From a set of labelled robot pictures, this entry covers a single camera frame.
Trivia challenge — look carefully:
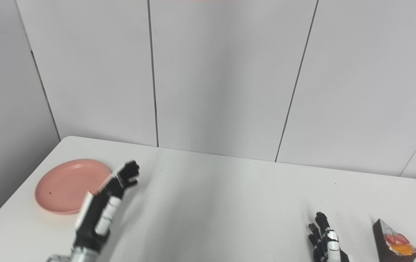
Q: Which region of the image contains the pink round plate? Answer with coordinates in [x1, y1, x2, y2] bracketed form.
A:
[35, 159, 113, 215]

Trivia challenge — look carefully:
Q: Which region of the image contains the chocolate cake slice with fruit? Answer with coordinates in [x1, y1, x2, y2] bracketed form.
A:
[372, 218, 416, 262]

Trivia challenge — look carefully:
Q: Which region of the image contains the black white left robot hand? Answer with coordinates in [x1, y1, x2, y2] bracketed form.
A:
[74, 160, 140, 252]

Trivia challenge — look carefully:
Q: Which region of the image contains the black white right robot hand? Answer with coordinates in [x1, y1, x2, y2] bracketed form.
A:
[308, 212, 354, 262]

